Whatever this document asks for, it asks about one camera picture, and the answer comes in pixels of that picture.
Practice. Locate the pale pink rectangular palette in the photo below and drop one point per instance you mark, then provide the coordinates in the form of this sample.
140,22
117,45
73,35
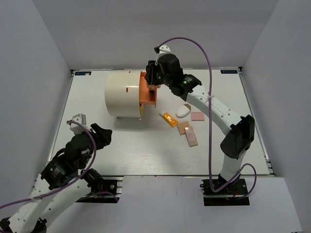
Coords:
190,136

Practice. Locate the pink square compact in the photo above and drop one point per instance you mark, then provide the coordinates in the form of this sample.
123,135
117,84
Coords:
197,116

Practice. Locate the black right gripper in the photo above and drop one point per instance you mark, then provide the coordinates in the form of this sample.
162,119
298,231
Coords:
151,70

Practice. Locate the orange drawer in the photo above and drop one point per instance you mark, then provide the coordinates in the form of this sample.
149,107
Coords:
147,94

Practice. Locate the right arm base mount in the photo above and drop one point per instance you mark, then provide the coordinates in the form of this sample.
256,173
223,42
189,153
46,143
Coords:
229,196

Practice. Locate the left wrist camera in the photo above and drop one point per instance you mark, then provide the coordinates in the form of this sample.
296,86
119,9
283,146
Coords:
79,122

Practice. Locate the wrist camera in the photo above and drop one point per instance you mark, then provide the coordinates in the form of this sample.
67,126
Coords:
79,122
162,50

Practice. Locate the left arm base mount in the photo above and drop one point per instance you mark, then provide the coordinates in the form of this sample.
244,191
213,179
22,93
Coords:
110,192

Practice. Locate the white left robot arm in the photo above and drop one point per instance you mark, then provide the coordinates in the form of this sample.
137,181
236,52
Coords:
65,179

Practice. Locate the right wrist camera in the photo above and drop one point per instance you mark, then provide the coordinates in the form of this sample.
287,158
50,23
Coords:
162,50

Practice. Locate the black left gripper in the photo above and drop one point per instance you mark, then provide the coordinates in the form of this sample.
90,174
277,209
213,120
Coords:
104,136

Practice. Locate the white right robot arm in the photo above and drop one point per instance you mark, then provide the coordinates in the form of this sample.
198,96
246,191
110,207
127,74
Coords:
238,130

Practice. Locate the beige square compact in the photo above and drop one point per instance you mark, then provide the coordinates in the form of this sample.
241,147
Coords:
181,127

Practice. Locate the white egg-shaped bottle brown cap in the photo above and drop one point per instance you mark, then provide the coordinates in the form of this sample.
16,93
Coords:
183,111

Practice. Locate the white cylindrical drawer organizer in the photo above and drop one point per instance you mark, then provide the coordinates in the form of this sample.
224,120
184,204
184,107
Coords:
121,93

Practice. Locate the yellow sunscreen tube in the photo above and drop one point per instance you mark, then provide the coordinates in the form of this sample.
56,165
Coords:
168,118

